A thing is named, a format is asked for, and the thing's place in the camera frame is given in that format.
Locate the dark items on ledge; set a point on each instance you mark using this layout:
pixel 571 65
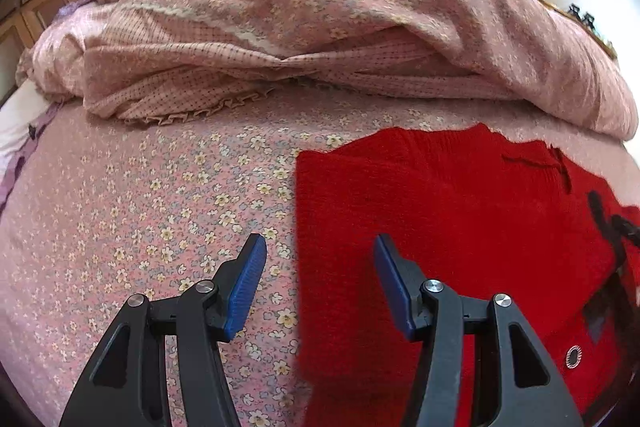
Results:
pixel 585 18

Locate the wooden side ledge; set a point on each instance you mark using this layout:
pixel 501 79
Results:
pixel 605 45

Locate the red knit cardigan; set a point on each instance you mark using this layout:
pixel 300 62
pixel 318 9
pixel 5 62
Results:
pixel 484 215

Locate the white pillow purple trim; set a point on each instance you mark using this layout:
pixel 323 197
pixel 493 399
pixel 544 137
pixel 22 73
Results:
pixel 23 119

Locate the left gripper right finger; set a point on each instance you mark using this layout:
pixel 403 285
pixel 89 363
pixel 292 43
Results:
pixel 515 381

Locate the pink floral duvet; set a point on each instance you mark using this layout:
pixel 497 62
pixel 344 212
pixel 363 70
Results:
pixel 157 61

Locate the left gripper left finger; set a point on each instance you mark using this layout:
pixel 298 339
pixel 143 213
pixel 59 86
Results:
pixel 124 382

